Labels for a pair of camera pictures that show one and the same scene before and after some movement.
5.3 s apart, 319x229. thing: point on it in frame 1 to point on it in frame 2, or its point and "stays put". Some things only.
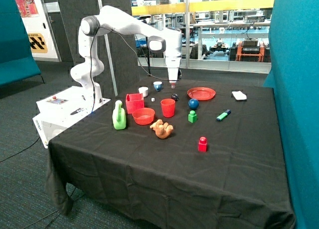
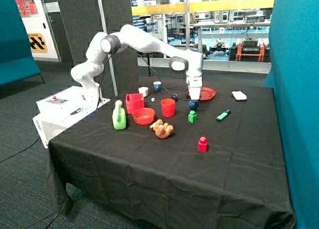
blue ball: (193, 104) stays put
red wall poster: (26, 3) stays put
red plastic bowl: (143, 116) stays put
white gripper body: (173, 64) to (194, 81)
